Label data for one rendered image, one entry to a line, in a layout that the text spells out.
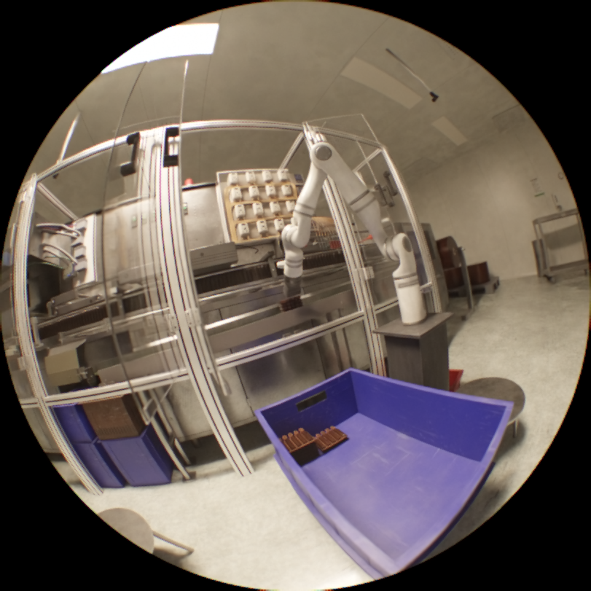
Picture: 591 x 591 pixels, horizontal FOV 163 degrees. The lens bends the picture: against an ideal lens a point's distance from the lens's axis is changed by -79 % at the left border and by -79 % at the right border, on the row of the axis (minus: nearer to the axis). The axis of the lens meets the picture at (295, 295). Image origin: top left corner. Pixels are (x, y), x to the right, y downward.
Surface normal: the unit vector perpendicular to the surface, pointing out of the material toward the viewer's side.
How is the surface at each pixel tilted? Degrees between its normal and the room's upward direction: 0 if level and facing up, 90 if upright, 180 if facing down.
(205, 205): 90
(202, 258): 90
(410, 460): 0
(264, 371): 90
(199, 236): 90
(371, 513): 0
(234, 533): 0
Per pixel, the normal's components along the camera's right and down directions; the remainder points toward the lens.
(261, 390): 0.39, -0.09
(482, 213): -0.89, 0.23
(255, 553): -0.25, -0.97
